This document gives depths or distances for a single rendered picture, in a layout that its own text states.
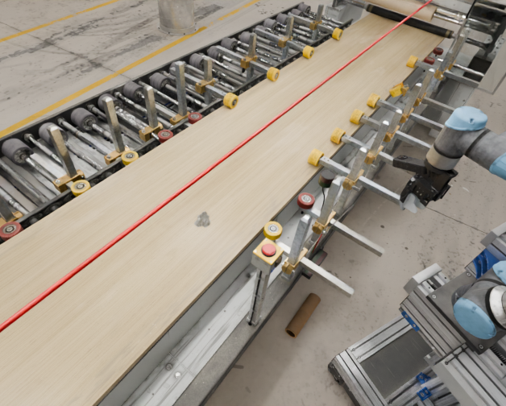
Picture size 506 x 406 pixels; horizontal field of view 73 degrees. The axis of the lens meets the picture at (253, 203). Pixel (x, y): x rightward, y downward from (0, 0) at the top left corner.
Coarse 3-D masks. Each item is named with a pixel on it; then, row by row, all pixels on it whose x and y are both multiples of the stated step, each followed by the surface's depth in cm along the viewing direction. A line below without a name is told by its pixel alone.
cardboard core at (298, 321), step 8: (312, 296) 219; (304, 304) 216; (312, 304) 215; (304, 312) 212; (312, 312) 214; (296, 320) 208; (304, 320) 209; (288, 328) 205; (296, 328) 205; (296, 336) 204
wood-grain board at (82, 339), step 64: (320, 64) 254; (384, 64) 263; (192, 128) 190; (256, 128) 195; (320, 128) 201; (128, 192) 155; (192, 192) 159; (256, 192) 162; (0, 256) 129; (64, 256) 131; (128, 256) 134; (192, 256) 136; (0, 320) 114; (64, 320) 116; (128, 320) 117; (0, 384) 102; (64, 384) 103
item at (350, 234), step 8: (312, 208) 164; (312, 216) 164; (328, 224) 161; (336, 224) 159; (344, 232) 157; (352, 232) 156; (352, 240) 157; (360, 240) 154; (368, 240) 154; (368, 248) 154; (376, 248) 152
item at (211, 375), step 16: (448, 80) 311; (432, 96) 277; (416, 112) 259; (368, 176) 206; (352, 192) 196; (272, 288) 152; (288, 288) 153; (272, 304) 147; (240, 336) 137; (224, 352) 132; (240, 352) 133; (208, 368) 128; (224, 368) 128; (192, 384) 124; (208, 384) 124; (176, 400) 120; (192, 400) 121
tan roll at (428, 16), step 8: (368, 0) 325; (376, 0) 320; (384, 0) 316; (392, 0) 312; (400, 0) 310; (408, 0) 308; (392, 8) 317; (400, 8) 312; (408, 8) 308; (416, 8) 305; (424, 8) 302; (432, 8) 300; (416, 16) 309; (424, 16) 305; (432, 16) 303; (440, 16) 301
